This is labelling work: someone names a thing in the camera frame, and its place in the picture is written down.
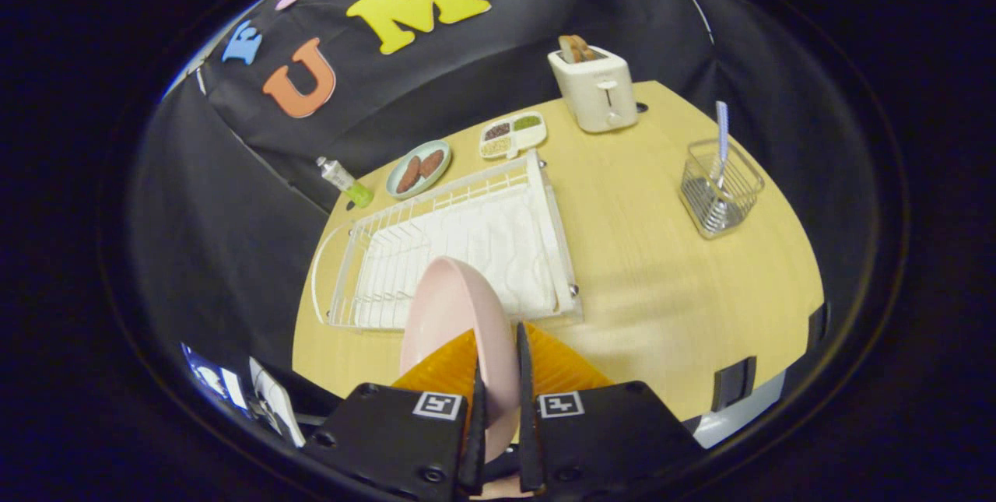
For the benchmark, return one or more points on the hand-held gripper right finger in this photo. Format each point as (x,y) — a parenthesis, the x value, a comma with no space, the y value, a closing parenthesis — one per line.
(599,440)

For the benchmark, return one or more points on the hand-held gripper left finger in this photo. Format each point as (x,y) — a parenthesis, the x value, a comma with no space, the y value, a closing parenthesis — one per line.
(389,447)

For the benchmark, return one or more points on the pink plate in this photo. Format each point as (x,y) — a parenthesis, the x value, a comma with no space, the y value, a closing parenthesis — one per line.
(451,307)

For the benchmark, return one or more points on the small teal plate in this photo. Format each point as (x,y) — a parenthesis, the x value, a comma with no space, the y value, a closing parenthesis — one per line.
(401,171)

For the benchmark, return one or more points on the clear bottle green liquid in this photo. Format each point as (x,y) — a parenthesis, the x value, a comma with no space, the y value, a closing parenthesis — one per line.
(342,179)

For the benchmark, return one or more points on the brown oval cookie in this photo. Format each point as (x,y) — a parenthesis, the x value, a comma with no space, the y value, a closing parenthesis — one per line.
(408,174)
(432,163)

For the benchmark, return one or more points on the white divided snack tray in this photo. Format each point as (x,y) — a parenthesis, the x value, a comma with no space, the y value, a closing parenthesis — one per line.
(510,145)

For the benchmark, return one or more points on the cream toaster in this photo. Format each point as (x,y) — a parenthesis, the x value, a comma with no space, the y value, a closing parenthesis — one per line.
(599,93)

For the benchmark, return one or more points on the brown bread slices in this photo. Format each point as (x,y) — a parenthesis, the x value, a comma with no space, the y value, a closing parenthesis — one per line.
(577,48)

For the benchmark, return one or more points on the black table edge bracket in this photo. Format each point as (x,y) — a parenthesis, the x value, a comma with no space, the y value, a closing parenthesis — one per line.
(734,383)
(818,324)

